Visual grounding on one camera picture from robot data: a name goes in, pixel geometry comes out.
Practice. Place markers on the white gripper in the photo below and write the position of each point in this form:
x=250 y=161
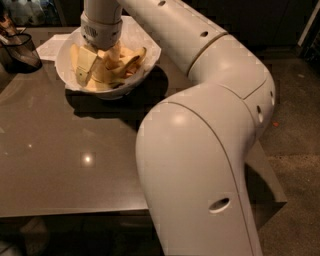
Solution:
x=101 y=34

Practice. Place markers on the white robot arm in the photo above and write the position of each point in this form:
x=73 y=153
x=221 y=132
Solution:
x=191 y=147

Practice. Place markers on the white bowl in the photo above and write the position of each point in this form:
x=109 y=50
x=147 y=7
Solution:
x=108 y=90

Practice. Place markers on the white paper sheet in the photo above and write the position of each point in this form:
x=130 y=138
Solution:
x=49 y=50

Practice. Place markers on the dark mesh basket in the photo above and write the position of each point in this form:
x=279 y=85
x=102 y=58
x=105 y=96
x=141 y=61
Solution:
x=20 y=54

